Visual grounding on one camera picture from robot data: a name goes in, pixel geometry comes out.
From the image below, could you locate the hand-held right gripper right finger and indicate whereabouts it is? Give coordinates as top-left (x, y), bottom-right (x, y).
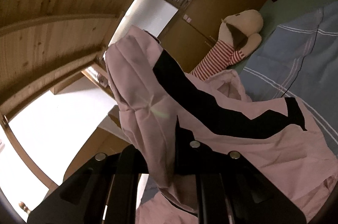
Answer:
top-left (173, 140), bottom-right (307, 224)

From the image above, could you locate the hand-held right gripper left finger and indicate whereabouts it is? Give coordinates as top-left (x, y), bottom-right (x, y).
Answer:
top-left (27, 145), bottom-right (155, 224)

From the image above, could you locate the pink coat with black stripes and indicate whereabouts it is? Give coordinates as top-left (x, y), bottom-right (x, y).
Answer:
top-left (104, 25), bottom-right (338, 224)

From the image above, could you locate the plush doll with striped shirt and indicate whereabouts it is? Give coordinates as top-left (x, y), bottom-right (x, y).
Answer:
top-left (189, 10), bottom-right (264, 82)

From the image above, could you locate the blue checked blanket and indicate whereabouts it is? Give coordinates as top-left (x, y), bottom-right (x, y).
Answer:
top-left (241, 1), bottom-right (338, 153)

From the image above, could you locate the brown wooden wall cabinet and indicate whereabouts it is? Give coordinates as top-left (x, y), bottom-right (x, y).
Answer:
top-left (158, 0), bottom-right (281, 74)

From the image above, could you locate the wooden bunk bed frame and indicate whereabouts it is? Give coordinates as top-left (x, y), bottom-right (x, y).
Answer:
top-left (0, 0), bottom-right (308, 215)

